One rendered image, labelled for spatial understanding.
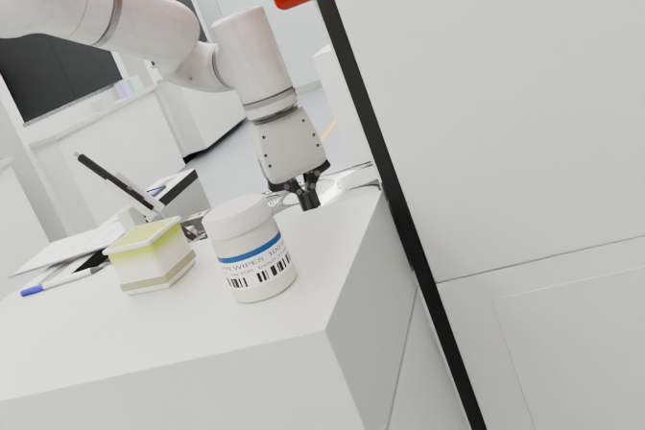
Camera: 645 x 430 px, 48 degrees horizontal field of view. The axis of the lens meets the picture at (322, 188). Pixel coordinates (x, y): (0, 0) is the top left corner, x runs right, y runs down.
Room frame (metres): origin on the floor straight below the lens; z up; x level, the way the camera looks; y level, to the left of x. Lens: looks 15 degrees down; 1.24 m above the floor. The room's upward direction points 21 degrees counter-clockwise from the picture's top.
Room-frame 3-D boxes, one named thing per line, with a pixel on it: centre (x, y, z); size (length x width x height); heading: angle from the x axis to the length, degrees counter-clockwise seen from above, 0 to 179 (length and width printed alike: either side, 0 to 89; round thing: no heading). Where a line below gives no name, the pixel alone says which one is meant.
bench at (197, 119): (8.45, 1.18, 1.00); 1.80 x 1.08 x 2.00; 161
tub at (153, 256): (0.89, 0.23, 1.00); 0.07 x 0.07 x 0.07; 63
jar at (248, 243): (0.73, 0.09, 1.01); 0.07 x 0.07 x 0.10
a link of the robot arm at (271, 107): (1.13, 0.03, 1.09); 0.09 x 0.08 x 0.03; 102
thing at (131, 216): (0.98, 0.25, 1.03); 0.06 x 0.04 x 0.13; 71
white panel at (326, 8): (1.29, -0.21, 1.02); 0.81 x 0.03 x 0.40; 161
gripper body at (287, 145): (1.13, 0.03, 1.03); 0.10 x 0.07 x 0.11; 102
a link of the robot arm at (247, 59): (1.13, 0.03, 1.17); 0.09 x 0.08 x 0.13; 46
